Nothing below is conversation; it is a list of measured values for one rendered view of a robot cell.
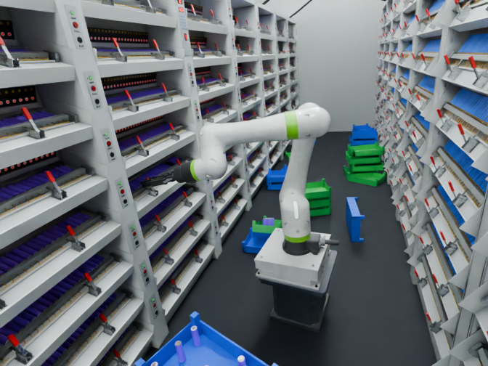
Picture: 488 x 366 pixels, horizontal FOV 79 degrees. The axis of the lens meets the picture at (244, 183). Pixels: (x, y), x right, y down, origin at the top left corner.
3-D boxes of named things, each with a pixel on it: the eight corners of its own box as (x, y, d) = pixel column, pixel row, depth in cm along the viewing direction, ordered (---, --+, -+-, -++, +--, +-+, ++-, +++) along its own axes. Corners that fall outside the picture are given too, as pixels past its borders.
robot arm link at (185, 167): (197, 155, 128) (186, 162, 120) (206, 179, 131) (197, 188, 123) (185, 157, 130) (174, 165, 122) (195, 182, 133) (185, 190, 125)
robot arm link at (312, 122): (327, 131, 128) (326, 102, 123) (335, 138, 116) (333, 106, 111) (285, 137, 130) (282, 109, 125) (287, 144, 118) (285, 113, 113)
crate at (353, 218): (351, 242, 204) (363, 242, 202) (351, 216, 197) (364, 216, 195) (346, 220, 231) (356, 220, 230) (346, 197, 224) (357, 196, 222)
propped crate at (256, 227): (263, 225, 236) (263, 216, 236) (288, 227, 230) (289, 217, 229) (251, 232, 208) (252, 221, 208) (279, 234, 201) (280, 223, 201)
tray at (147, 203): (200, 171, 178) (202, 156, 174) (136, 221, 126) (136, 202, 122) (171, 161, 183) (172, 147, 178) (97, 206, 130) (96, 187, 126)
